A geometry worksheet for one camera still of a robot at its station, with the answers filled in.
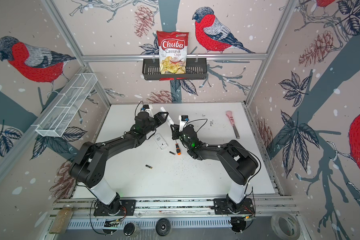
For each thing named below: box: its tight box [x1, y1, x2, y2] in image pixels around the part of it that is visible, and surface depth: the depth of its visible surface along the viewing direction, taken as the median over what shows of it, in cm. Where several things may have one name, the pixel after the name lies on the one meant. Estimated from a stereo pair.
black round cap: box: [123, 222, 135, 236], surface depth 61 cm
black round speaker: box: [155, 218, 171, 236], surface depth 61 cm
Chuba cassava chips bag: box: [156, 30, 189, 74], surface depth 86 cm
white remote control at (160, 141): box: [152, 133, 169, 150], surface depth 99 cm
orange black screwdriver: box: [175, 139, 182, 156], surface depth 95 cm
